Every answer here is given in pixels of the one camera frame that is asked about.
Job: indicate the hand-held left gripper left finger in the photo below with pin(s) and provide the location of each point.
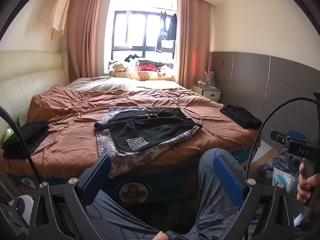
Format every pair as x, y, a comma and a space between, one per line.
96, 177

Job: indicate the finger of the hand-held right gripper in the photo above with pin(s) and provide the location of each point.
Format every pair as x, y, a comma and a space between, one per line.
278, 137
296, 134

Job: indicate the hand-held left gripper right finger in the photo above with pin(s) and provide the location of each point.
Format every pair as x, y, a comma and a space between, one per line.
228, 180

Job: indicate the small black clothes stack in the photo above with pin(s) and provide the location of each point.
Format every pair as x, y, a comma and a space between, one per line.
240, 116

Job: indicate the black pants with white print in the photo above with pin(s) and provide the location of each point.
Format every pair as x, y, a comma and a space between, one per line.
145, 130

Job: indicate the person's right hand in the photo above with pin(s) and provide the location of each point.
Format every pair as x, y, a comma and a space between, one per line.
303, 190

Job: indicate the person's left hand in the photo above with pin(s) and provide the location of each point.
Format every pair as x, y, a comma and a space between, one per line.
160, 236

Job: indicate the grey fluffy rug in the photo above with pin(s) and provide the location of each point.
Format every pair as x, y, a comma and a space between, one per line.
282, 160

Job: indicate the person's grey trousers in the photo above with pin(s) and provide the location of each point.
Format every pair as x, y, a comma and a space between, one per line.
217, 205

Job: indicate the floral patterned cloth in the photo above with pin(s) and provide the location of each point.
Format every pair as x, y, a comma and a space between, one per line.
117, 160

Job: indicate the white plastic bag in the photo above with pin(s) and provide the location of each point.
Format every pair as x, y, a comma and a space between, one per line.
283, 178

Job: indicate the brown blanket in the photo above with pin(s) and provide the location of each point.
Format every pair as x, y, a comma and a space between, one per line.
75, 135

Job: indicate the blue printed bed skirt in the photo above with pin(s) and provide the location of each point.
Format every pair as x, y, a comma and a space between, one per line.
155, 187

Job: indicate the white nightstand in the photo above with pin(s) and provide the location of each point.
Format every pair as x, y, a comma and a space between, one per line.
210, 93

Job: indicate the white appliance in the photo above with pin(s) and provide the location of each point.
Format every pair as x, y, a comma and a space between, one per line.
17, 205

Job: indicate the large pile of black clothes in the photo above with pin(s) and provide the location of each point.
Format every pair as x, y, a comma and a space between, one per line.
22, 137

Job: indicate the striped paper bag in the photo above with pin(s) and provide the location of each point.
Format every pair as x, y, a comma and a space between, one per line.
210, 78

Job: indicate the small white container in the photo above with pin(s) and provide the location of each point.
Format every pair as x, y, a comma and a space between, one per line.
201, 83

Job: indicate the pile of toys and clothes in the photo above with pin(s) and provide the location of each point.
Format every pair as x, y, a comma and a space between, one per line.
145, 75

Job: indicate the plush toys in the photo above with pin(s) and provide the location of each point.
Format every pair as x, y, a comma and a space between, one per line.
120, 66

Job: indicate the cream padded headboard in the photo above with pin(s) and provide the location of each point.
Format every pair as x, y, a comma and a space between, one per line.
30, 80

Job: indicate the red cloth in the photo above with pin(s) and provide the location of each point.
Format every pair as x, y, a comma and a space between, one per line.
147, 68

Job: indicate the pink curtain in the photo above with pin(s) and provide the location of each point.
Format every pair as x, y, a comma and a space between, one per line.
192, 42
85, 37

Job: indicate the hanging pink garment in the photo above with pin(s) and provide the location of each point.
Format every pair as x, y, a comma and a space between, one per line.
127, 30

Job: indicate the hanging black clothes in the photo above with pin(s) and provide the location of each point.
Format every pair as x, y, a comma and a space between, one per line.
171, 27

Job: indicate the hanging cream garment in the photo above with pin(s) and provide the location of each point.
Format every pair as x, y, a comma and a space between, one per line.
60, 12

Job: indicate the window with black frame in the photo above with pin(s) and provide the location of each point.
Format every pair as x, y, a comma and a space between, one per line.
135, 30

